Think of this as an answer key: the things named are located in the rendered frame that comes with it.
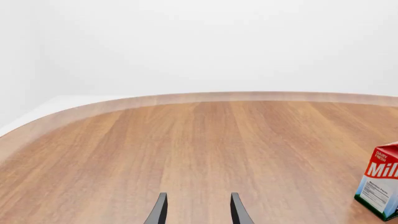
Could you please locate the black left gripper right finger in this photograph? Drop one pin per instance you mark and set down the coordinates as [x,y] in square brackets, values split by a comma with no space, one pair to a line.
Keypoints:
[238,212]

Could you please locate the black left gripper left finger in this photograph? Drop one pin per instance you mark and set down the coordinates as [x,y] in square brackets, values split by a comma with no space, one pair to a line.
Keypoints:
[158,212]

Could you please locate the red and white milk carton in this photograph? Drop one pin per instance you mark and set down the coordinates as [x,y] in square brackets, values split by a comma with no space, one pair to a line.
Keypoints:
[381,182]

